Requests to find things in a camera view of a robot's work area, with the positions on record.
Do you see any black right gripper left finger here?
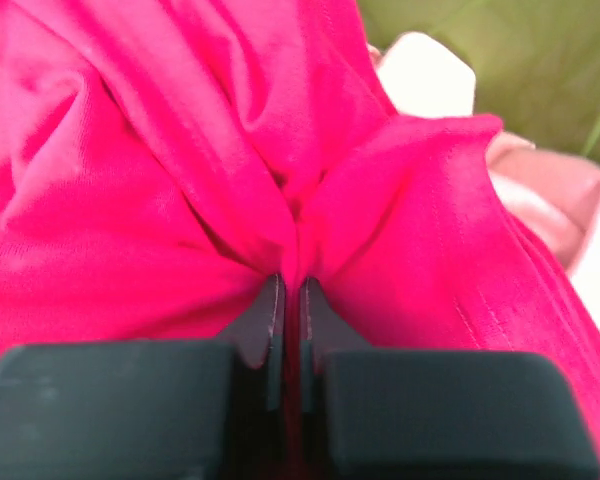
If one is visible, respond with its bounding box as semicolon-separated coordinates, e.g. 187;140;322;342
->
0;276;285;479

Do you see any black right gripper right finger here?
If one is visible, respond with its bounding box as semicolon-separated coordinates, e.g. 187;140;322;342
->
299;278;600;479

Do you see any red t shirt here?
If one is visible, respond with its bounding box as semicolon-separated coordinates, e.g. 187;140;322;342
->
0;1;600;479

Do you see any olive green plastic bin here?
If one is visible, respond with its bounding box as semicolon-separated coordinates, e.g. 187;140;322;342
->
358;1;600;163

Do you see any peach t shirt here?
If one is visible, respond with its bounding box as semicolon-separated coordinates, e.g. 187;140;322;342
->
368;32;600;278

